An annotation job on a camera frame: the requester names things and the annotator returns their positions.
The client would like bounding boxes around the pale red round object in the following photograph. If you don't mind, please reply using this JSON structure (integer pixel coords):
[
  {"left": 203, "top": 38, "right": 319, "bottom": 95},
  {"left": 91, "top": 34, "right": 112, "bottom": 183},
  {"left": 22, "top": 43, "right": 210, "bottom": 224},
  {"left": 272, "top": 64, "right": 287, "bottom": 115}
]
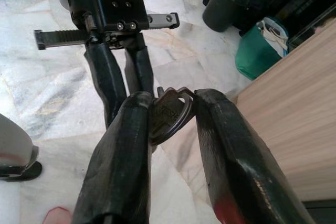
[{"left": 43, "top": 206, "right": 73, "bottom": 224}]

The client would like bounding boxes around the black shelf unit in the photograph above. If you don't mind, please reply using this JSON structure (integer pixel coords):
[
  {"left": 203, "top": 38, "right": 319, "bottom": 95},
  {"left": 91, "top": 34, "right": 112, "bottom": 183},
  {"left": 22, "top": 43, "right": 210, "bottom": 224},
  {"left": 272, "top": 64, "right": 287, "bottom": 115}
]
[{"left": 251, "top": 0, "right": 336, "bottom": 51}]

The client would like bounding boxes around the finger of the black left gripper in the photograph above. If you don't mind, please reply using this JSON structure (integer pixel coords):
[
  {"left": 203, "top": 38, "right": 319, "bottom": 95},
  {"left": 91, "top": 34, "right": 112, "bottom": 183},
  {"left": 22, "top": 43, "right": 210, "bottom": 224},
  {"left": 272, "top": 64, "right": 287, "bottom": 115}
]
[
  {"left": 83, "top": 41, "right": 128, "bottom": 130},
  {"left": 124, "top": 45, "right": 154, "bottom": 96}
]

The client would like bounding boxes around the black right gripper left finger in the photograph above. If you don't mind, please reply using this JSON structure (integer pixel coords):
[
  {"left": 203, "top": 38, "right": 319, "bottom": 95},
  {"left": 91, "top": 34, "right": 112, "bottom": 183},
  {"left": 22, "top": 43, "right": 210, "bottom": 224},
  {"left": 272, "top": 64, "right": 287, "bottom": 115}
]
[{"left": 72, "top": 90, "right": 154, "bottom": 224}]

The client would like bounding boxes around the white cloth tote bag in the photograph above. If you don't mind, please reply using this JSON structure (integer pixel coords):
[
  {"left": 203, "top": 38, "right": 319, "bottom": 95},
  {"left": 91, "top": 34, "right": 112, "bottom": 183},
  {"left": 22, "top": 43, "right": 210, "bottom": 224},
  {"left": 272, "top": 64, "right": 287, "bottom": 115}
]
[{"left": 258, "top": 17, "right": 289, "bottom": 58}]

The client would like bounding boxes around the white robot foot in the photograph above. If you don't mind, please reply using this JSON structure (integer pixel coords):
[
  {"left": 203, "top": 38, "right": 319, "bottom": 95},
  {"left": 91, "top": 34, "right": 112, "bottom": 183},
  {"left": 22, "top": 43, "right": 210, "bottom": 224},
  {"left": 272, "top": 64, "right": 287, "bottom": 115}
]
[{"left": 0, "top": 113, "right": 43, "bottom": 183}]

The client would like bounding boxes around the brass key with ring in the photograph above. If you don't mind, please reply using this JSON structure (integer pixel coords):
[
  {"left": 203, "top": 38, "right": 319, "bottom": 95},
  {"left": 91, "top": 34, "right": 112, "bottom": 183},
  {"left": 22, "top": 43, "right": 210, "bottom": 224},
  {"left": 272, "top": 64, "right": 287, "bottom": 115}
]
[{"left": 148, "top": 86, "right": 195, "bottom": 146}]

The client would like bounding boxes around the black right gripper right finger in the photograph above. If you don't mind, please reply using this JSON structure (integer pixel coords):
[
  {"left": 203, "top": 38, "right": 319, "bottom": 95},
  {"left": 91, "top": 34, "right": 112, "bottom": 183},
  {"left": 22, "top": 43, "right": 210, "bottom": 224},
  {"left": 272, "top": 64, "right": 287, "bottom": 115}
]
[{"left": 193, "top": 89, "right": 316, "bottom": 224}]

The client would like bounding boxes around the green shopping bag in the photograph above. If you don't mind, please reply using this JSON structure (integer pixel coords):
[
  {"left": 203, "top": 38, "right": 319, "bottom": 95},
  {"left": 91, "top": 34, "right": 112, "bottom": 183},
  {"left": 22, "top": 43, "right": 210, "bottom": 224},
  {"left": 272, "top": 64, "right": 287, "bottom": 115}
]
[{"left": 235, "top": 16, "right": 289, "bottom": 81}]

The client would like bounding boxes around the light wood cabinet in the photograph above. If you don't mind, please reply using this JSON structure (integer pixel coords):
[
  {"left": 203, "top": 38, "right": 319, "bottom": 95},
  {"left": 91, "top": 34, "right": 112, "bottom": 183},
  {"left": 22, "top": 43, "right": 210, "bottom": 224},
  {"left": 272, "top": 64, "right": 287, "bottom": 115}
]
[{"left": 230, "top": 19, "right": 336, "bottom": 202}]

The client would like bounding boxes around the dark green bucket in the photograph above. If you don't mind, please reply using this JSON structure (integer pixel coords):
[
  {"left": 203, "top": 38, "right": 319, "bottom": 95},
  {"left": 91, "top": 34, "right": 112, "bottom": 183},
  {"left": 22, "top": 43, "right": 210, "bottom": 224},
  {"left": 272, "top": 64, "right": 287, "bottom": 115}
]
[{"left": 202, "top": 0, "right": 257, "bottom": 33}]

